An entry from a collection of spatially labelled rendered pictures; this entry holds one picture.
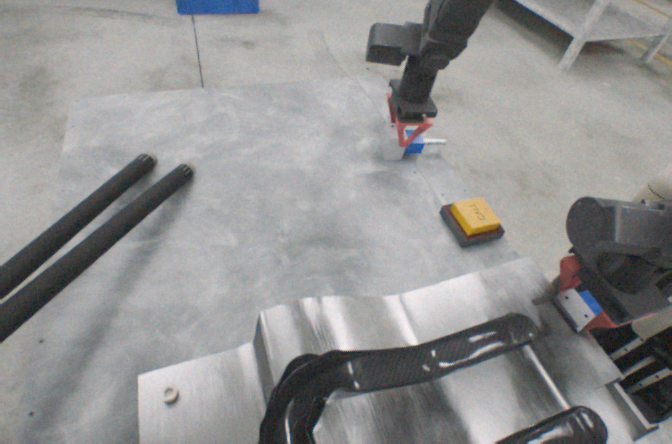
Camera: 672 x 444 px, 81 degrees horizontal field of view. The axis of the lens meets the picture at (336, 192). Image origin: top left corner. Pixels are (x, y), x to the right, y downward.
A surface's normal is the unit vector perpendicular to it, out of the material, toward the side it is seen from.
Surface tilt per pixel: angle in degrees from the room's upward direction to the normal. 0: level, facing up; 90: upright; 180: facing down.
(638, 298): 1
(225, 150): 0
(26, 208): 0
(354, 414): 15
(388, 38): 41
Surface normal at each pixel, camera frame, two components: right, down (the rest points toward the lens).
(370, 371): 0.52, -0.67
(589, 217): -0.99, -0.11
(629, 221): 0.00, -0.07
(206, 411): 0.12, -0.69
